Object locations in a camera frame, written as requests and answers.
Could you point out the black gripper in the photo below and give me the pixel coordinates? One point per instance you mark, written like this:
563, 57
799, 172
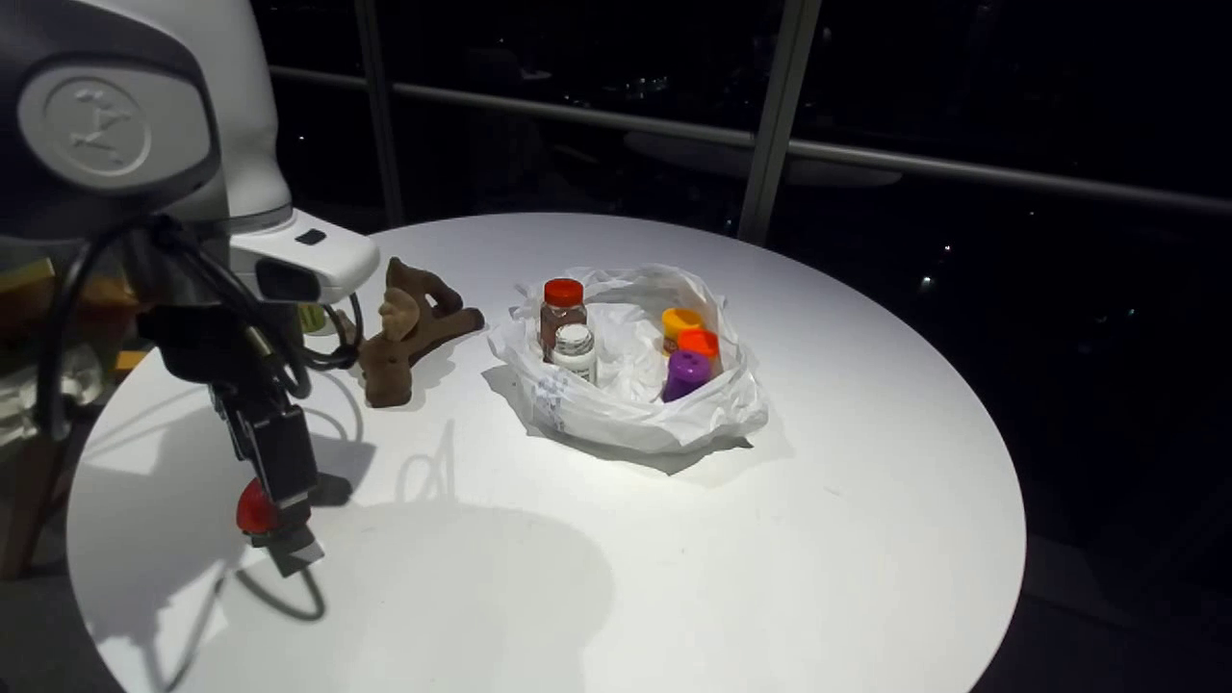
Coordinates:
204, 341

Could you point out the brown plush toy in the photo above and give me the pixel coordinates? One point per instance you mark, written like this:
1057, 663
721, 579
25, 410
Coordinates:
409, 328

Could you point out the brown bottle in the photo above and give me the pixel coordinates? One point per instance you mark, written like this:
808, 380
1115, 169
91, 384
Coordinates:
558, 333

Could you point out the red-capped shaker bottle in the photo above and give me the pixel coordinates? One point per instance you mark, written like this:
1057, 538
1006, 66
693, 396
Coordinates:
573, 348

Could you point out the purple dough tub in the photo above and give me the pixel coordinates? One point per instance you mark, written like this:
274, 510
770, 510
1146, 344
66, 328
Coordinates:
685, 377

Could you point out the orange lid dough tub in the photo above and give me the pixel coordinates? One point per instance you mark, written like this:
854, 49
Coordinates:
677, 319

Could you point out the red-orange lid dough tub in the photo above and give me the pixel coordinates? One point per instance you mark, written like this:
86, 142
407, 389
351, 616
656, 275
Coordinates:
703, 344

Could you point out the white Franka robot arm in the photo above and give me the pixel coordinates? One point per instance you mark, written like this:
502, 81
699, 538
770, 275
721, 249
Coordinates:
128, 129

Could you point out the white plastic bag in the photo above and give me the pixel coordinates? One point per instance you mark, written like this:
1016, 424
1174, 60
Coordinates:
618, 405

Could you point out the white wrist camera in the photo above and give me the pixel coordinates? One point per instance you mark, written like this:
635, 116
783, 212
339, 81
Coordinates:
310, 257

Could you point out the thin metal window post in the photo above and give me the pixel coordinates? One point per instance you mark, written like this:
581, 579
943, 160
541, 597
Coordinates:
376, 103

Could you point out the grey window frame post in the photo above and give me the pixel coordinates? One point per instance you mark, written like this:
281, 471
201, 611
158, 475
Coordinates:
776, 116

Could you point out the grey horizontal window rail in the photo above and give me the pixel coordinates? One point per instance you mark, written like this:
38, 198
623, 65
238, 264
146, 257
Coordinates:
964, 169

